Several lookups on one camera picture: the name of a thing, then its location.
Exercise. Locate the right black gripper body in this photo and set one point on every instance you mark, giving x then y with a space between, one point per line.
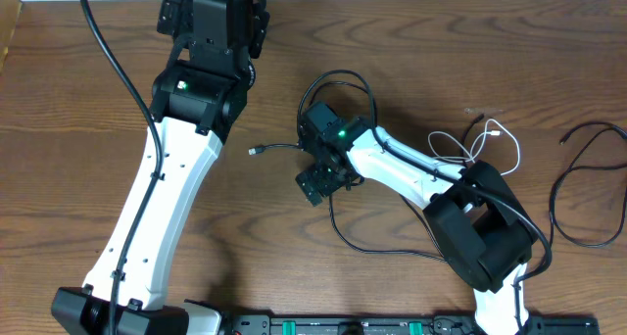
324 179

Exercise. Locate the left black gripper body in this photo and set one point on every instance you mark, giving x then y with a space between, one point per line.
257 36

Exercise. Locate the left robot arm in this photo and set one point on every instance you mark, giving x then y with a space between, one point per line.
195 101

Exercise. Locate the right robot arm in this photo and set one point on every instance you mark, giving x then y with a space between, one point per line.
474 220

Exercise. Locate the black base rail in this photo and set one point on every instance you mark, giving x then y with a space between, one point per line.
261 324

